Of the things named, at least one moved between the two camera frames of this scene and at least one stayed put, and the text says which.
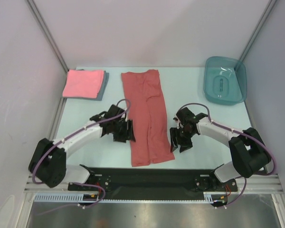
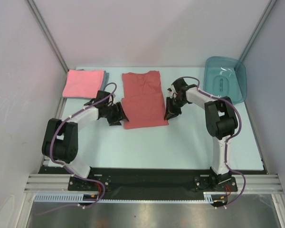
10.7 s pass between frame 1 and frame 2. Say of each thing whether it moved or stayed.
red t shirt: moved
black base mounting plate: stayed
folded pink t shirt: stayed
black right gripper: moved
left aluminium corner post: stayed
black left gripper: moved
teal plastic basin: stayed
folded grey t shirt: stayed
